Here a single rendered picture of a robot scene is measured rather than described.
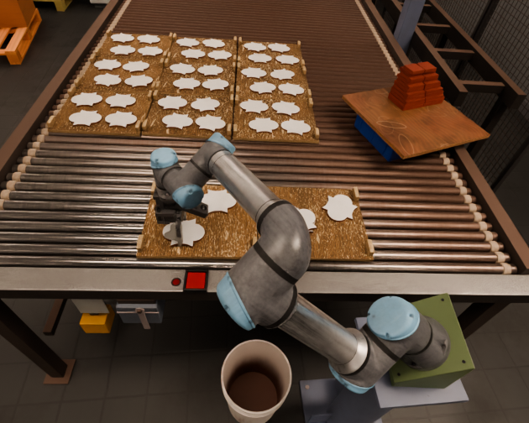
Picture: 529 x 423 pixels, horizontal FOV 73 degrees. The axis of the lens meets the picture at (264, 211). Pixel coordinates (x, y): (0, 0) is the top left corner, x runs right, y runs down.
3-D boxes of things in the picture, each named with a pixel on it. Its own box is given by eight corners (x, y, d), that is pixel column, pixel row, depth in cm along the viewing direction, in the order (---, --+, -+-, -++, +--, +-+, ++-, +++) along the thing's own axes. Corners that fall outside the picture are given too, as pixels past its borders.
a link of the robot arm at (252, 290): (408, 365, 91) (269, 258, 64) (368, 405, 92) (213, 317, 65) (380, 333, 101) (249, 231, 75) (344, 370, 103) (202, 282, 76)
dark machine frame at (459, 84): (443, 216, 272) (526, 95, 195) (395, 215, 269) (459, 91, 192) (362, 45, 469) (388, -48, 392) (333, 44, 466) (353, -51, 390)
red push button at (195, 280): (204, 290, 115) (204, 288, 114) (185, 289, 114) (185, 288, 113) (206, 274, 119) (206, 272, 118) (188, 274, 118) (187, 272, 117)
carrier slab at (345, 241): (372, 262, 126) (374, 259, 125) (257, 258, 124) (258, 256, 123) (353, 191, 150) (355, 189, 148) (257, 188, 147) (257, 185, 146)
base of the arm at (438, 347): (463, 353, 94) (450, 342, 89) (413, 381, 98) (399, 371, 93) (430, 307, 106) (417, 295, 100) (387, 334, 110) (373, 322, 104)
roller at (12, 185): (473, 208, 155) (479, 201, 151) (3, 195, 141) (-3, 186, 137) (468, 200, 158) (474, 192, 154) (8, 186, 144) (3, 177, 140)
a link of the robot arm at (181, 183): (202, 174, 92) (181, 152, 97) (174, 206, 93) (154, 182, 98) (218, 185, 99) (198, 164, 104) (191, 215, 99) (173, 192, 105)
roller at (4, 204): (483, 226, 148) (489, 218, 144) (-9, 214, 134) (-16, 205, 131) (478, 217, 151) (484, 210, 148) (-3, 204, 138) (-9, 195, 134)
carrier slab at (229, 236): (257, 259, 124) (257, 257, 122) (136, 258, 121) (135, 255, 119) (255, 189, 147) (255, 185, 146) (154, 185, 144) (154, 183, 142)
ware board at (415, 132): (488, 138, 165) (490, 134, 164) (402, 159, 150) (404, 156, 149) (419, 84, 195) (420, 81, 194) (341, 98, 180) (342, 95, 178)
